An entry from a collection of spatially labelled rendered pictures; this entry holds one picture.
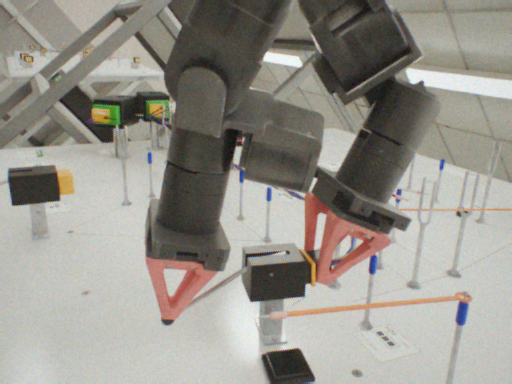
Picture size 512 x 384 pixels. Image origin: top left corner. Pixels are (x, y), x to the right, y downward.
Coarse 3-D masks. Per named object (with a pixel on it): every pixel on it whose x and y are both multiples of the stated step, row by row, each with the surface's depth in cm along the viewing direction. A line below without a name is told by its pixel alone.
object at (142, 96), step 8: (144, 96) 112; (152, 96) 113; (160, 96) 114; (168, 96) 114; (144, 104) 113; (144, 112) 113; (144, 120) 114; (160, 120) 115; (168, 120) 116; (152, 128) 120; (152, 136) 119; (152, 144) 120
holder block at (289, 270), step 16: (256, 256) 45; (272, 256) 45; (288, 256) 45; (256, 272) 43; (272, 272) 44; (288, 272) 44; (304, 272) 45; (256, 288) 44; (272, 288) 44; (288, 288) 45; (304, 288) 45
